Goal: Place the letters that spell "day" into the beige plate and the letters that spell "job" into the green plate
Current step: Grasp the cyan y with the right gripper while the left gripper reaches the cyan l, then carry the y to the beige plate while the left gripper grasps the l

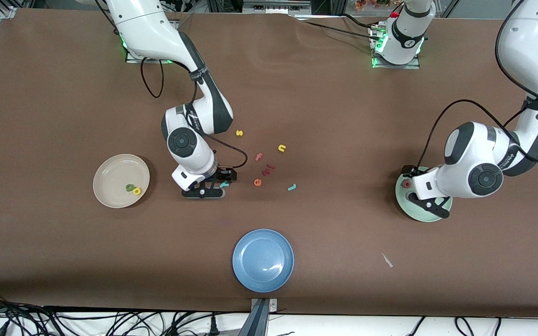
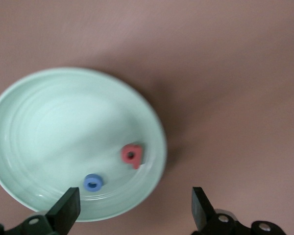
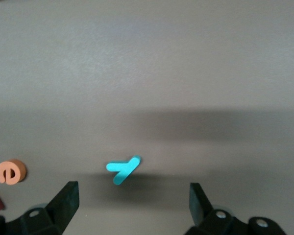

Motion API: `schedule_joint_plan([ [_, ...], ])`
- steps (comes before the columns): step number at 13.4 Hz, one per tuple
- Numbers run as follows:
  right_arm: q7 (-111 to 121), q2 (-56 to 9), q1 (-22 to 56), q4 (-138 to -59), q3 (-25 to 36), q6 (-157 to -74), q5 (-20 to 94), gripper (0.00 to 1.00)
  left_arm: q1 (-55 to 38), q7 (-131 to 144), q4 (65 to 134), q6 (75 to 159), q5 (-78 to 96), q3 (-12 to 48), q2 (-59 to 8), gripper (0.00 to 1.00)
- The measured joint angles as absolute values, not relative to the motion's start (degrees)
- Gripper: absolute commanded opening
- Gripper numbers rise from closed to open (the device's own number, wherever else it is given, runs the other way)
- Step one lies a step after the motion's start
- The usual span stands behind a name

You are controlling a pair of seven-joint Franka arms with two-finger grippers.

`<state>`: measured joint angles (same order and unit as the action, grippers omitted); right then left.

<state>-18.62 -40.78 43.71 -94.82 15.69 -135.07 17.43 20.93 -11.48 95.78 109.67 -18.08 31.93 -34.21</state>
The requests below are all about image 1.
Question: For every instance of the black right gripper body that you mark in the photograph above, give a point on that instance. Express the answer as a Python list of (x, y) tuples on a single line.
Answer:
[(225, 175)]

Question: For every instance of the orange flowers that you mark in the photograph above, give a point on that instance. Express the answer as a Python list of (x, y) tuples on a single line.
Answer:
[(367, 4)]

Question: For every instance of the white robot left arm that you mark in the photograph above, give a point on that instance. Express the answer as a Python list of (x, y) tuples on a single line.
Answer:
[(479, 154)]

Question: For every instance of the blue plate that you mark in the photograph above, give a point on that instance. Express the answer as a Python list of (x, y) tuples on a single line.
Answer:
[(263, 260)]

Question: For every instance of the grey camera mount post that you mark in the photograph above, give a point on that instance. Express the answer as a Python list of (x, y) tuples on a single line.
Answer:
[(259, 322)]

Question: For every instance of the light green plate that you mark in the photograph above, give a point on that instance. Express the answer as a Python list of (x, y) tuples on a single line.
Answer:
[(402, 196)]

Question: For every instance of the white paper scrap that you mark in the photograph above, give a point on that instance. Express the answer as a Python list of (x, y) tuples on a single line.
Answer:
[(387, 260)]

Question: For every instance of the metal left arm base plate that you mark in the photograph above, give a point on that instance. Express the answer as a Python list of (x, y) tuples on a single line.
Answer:
[(414, 66)]

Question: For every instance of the silver aluminium frame bar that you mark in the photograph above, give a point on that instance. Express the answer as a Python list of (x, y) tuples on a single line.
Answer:
[(276, 7)]

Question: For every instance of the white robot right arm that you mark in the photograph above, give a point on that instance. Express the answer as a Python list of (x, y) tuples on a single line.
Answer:
[(157, 32)]

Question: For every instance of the brown table cover sheet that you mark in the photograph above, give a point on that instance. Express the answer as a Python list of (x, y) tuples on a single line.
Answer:
[(325, 93)]

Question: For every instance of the beige plate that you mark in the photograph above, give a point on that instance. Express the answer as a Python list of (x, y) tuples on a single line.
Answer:
[(110, 177)]

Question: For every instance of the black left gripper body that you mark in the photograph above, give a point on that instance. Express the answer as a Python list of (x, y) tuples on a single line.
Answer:
[(408, 171)]

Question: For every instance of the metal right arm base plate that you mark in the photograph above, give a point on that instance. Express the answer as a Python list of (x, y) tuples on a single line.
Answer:
[(131, 58)]

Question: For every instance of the black power plug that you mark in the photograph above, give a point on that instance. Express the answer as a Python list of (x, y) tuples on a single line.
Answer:
[(213, 326)]

